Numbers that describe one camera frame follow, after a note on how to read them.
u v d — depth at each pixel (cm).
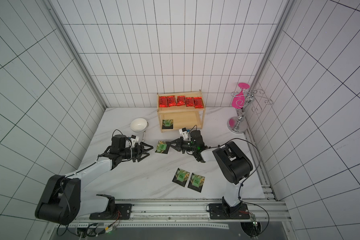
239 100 85
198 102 92
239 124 107
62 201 42
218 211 72
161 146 86
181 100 92
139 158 78
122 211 72
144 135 103
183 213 73
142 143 79
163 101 92
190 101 92
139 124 106
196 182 82
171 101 93
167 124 107
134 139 83
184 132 87
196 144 74
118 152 69
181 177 84
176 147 81
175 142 83
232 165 50
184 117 110
